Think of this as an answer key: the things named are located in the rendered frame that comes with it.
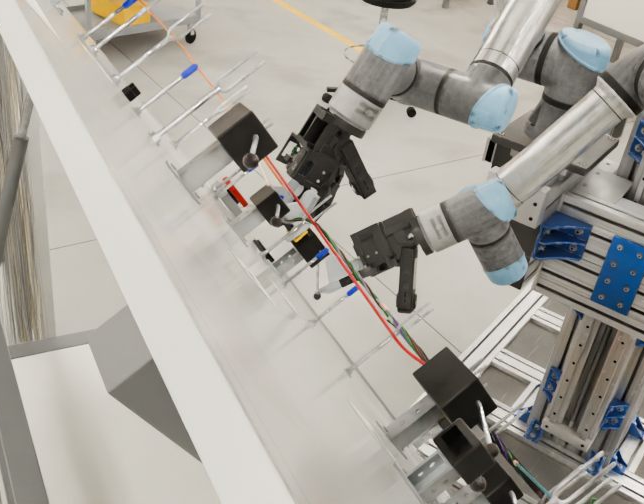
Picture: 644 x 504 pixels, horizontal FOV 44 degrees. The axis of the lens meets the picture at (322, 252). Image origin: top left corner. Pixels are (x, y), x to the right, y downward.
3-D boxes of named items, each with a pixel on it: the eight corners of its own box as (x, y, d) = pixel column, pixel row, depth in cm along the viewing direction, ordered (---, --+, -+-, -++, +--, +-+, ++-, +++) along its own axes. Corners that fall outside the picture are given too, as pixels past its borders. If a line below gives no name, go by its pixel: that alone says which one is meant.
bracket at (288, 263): (284, 282, 132) (307, 263, 132) (277, 274, 131) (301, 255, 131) (273, 268, 136) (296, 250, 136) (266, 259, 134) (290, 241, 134)
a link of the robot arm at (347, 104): (368, 96, 127) (392, 116, 121) (352, 120, 128) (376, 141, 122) (334, 76, 122) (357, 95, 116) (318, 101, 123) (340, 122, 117)
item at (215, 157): (177, 186, 65) (264, 118, 65) (163, 157, 75) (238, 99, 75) (212, 227, 67) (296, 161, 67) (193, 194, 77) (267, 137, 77)
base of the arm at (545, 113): (539, 116, 189) (551, 77, 184) (600, 138, 183) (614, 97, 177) (513, 134, 179) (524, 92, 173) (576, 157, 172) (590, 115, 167)
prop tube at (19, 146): (-8, 303, 131) (31, 134, 119) (-6, 313, 129) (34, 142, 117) (-29, 302, 129) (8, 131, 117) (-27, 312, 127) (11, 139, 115)
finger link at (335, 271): (307, 266, 141) (354, 245, 139) (321, 297, 140) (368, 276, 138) (303, 267, 138) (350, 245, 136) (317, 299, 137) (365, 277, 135)
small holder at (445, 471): (456, 541, 63) (517, 491, 63) (421, 505, 58) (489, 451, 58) (424, 498, 67) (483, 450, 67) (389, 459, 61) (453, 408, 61)
